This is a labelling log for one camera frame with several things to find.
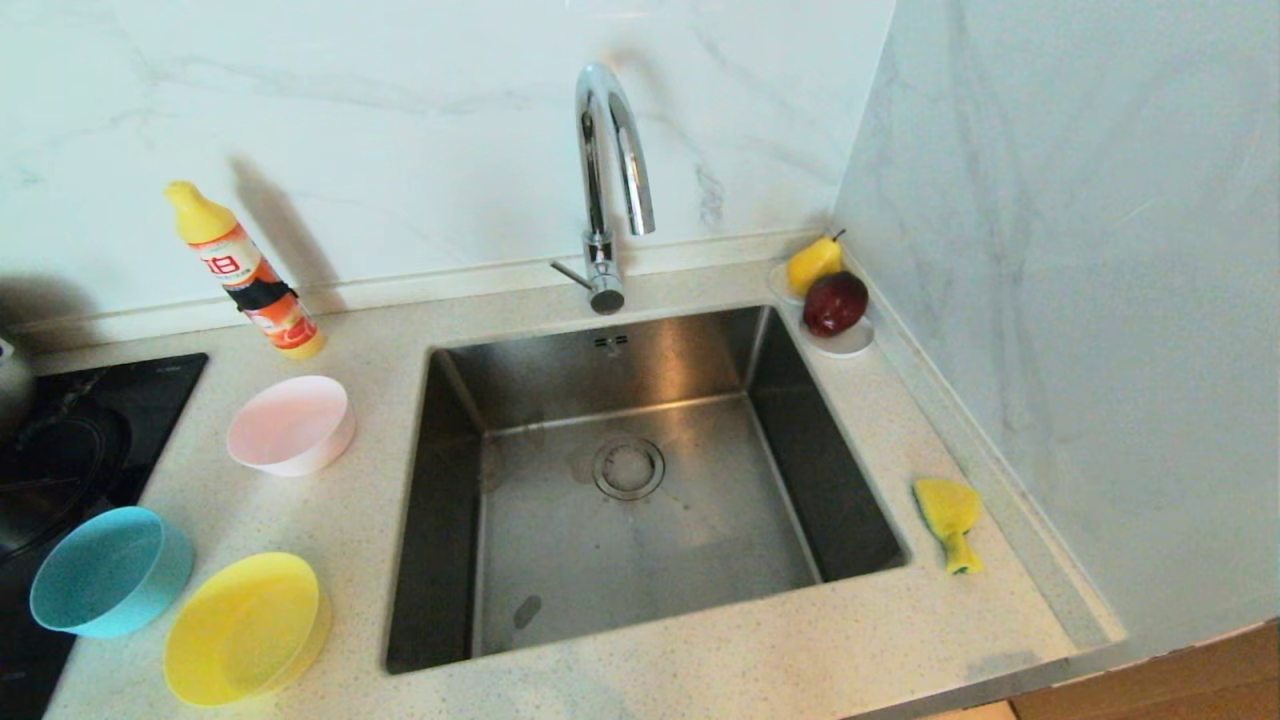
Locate orange dish soap bottle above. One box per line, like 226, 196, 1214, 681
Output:
165, 181, 325, 361

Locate round metal sink drain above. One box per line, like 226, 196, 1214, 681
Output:
592, 436, 666, 501

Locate stainless steel sink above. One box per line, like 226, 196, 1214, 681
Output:
385, 303, 911, 676

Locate yellow green sponge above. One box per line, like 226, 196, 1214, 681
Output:
912, 478, 985, 576

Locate chrome gooseneck faucet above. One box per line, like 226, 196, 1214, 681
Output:
549, 62, 657, 315

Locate yellow pear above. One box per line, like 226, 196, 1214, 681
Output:
787, 229, 847, 297

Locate dark red apple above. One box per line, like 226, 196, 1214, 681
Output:
802, 271, 870, 338

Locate small white saucer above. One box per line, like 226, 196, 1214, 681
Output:
800, 315, 876, 358

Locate pink plastic bowl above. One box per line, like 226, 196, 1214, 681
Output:
226, 375, 357, 477

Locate black glass cooktop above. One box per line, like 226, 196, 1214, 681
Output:
0, 352, 210, 720

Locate yellow plastic bowl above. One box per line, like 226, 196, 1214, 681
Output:
163, 552, 331, 708

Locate blue plastic bowl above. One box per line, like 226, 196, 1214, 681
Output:
29, 506, 194, 639

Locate black round pan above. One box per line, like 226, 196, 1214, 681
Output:
0, 400, 132, 561

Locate metal kettle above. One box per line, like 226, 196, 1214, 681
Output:
0, 335, 37, 441

